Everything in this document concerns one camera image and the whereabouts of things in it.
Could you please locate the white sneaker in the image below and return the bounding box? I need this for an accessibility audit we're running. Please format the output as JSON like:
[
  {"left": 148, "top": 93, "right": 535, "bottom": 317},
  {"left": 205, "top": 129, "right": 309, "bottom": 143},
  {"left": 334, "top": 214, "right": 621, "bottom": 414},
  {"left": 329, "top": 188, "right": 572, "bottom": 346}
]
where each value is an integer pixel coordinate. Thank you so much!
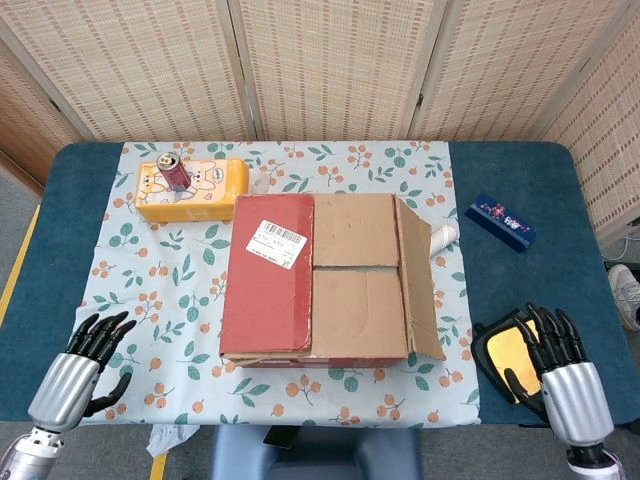
[{"left": 607, "top": 263, "right": 640, "bottom": 331}]

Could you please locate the red soda can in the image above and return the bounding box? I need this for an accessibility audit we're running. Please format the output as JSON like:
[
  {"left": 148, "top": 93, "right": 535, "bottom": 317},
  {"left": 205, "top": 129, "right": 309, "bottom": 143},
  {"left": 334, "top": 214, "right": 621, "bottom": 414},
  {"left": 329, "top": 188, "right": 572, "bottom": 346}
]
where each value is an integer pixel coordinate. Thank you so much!
[{"left": 156, "top": 152, "right": 197, "bottom": 194}]

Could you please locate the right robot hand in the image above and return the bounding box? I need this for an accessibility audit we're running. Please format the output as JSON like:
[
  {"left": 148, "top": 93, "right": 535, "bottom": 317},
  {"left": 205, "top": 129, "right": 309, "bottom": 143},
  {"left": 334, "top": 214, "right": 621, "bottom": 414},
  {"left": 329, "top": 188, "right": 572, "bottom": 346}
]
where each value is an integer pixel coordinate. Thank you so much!
[{"left": 502, "top": 302, "right": 615, "bottom": 446}]

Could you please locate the red cardboard shipping box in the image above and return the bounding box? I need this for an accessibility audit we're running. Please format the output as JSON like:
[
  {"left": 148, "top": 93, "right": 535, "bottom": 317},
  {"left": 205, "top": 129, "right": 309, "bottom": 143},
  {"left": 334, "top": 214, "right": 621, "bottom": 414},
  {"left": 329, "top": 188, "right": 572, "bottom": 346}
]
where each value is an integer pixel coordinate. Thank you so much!
[{"left": 218, "top": 192, "right": 448, "bottom": 370}]

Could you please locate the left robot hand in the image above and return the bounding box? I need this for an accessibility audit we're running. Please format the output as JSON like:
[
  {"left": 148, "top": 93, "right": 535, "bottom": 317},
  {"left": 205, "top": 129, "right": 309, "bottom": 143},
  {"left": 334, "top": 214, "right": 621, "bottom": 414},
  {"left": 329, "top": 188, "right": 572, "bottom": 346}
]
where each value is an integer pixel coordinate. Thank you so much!
[{"left": 27, "top": 310, "right": 138, "bottom": 434}]

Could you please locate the woven folding screen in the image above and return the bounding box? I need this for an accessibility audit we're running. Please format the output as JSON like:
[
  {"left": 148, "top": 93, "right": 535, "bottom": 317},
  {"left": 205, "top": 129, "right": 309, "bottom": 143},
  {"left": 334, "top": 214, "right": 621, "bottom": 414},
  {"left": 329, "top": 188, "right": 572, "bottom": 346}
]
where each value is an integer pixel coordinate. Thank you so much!
[{"left": 0, "top": 0, "right": 640, "bottom": 241}]

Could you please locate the yellow and black cloth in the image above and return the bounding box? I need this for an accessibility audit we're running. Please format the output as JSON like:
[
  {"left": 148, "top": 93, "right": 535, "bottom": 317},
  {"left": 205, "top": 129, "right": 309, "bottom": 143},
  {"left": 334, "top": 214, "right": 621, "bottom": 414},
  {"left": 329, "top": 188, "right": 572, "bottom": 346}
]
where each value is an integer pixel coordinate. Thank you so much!
[{"left": 472, "top": 308, "right": 546, "bottom": 405}]

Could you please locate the yellow cartoon tissue pack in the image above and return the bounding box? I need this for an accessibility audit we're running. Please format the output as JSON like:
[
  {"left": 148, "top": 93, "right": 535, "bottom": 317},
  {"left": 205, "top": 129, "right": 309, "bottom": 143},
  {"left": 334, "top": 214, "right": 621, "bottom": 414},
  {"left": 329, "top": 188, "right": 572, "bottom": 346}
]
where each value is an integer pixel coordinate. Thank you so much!
[{"left": 135, "top": 157, "right": 250, "bottom": 224}]

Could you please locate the blue padded robot base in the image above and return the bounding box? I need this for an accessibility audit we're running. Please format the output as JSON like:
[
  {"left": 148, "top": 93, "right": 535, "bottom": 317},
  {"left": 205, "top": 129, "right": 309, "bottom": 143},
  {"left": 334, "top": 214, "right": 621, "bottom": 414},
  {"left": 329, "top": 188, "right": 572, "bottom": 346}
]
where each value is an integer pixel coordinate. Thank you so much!
[{"left": 209, "top": 424, "right": 424, "bottom": 480}]

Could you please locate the clear plastic wrapper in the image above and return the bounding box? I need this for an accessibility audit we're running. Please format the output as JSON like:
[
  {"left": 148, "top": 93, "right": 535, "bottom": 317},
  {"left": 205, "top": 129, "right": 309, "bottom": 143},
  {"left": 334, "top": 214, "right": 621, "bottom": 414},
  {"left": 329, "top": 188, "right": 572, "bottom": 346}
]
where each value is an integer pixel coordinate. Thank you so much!
[{"left": 248, "top": 167, "right": 274, "bottom": 194}]

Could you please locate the dark blue long box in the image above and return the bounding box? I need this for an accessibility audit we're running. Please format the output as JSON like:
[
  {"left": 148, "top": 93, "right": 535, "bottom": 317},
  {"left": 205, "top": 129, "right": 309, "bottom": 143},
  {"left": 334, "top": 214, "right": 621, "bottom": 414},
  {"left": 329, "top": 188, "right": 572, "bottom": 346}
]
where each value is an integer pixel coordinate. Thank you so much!
[{"left": 464, "top": 193, "right": 537, "bottom": 255}]

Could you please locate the floral fruit print tablecloth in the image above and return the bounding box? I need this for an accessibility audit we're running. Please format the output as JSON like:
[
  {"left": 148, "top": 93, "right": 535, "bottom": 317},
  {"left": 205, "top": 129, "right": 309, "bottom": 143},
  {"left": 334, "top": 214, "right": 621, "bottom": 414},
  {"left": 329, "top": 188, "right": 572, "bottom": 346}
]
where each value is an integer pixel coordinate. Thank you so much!
[{"left": 43, "top": 140, "right": 482, "bottom": 427}]

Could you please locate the white cable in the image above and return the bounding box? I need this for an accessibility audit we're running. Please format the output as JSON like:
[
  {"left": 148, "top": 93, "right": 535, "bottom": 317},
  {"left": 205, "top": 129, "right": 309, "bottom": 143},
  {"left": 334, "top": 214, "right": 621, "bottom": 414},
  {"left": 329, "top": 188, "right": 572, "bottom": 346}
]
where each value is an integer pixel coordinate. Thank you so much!
[{"left": 602, "top": 233, "right": 634, "bottom": 261}]

